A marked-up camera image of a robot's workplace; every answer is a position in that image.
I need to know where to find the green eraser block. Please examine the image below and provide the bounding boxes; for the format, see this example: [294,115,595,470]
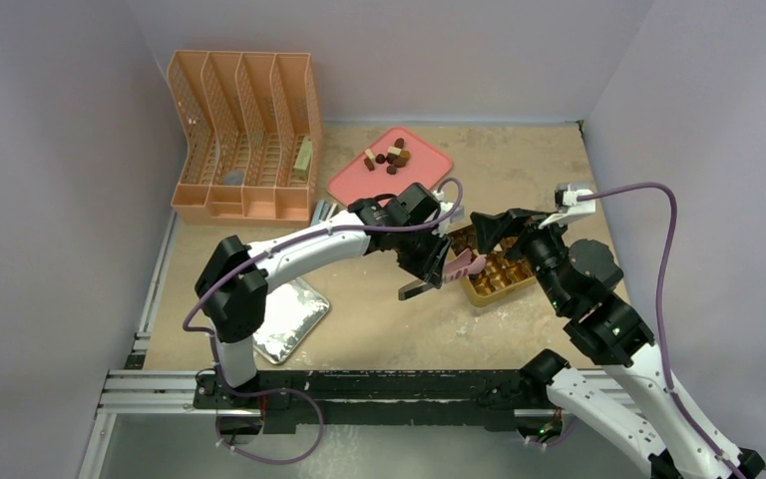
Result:
[292,136,313,181]

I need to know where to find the gold chocolate box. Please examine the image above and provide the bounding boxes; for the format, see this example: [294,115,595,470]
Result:
[449,226,537,307]

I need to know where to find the pink plastic tray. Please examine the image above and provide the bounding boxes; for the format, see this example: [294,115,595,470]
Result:
[326,127,453,206]

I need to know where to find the grey blue stapler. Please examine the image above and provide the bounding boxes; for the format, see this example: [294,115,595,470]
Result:
[309,200,339,227]

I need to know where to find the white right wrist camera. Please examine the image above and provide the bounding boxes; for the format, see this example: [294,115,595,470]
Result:
[539,183,596,230]

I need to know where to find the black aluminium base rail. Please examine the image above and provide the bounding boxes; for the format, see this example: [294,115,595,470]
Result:
[99,369,558,434]

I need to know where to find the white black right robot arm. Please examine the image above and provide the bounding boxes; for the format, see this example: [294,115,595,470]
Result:
[470,209,765,478]

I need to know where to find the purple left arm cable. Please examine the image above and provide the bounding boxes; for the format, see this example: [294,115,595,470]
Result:
[182,177,464,465]

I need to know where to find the pink tongs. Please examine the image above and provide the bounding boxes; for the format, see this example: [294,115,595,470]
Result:
[443,249,487,283]

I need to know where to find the silver foil tray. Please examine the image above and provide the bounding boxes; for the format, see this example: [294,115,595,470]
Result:
[253,278,330,365]

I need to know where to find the orange plastic file organizer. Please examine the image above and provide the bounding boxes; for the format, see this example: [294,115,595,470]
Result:
[167,50,324,228]

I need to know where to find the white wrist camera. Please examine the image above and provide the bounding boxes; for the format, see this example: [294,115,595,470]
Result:
[539,183,596,230]
[432,191,465,233]

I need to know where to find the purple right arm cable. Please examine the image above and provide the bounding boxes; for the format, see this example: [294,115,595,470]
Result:
[583,183,766,479]

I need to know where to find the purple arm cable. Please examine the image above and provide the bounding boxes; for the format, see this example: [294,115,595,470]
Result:
[583,183,766,479]
[182,177,464,465]

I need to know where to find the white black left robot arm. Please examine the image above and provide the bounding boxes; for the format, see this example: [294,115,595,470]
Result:
[183,183,462,408]

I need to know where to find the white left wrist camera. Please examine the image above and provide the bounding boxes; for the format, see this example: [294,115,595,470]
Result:
[432,191,465,233]

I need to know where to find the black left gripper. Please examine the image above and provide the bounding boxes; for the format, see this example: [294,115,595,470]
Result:
[394,224,452,288]

